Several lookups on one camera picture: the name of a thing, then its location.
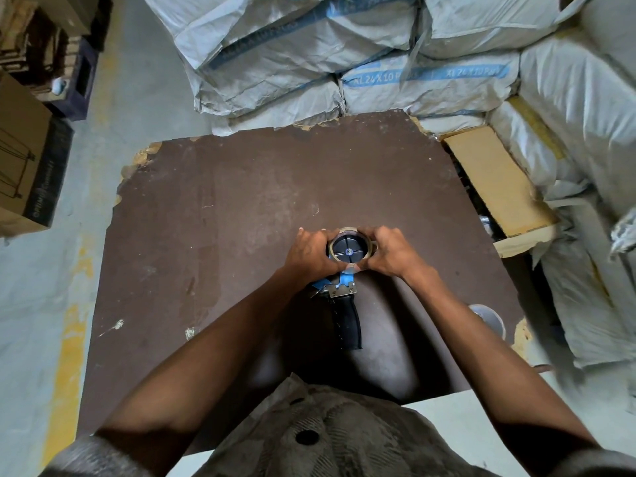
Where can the person's left hand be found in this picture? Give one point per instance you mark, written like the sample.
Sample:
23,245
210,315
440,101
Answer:
307,255

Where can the person's right hand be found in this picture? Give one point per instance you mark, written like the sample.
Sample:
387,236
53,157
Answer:
395,255

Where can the person's left thumb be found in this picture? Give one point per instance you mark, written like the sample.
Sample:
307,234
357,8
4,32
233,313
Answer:
337,265

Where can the person's right thumb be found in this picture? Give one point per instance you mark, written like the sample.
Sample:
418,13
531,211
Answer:
364,264

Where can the brown packing tape roll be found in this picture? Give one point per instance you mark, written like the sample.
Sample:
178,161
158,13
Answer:
351,232

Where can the blue and black tape dispenser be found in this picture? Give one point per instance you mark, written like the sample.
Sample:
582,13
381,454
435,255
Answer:
346,317

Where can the person's left forearm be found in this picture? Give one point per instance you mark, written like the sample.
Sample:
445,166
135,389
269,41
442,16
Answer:
208,357

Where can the person's right forearm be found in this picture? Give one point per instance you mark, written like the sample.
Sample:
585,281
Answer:
492,362

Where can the round white container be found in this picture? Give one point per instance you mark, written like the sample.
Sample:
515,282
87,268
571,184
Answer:
489,318

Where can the person's grey patterned shirt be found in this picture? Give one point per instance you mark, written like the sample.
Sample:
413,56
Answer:
343,432

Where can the pile of white woven sacks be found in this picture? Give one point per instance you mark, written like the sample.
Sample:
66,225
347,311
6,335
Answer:
447,69

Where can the dark plastic crate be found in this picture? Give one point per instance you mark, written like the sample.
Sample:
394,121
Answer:
79,79

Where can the large printed cardboard box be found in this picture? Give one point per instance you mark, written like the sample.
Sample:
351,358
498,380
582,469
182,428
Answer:
25,158

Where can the small white object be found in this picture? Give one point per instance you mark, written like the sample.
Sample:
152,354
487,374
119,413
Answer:
58,85

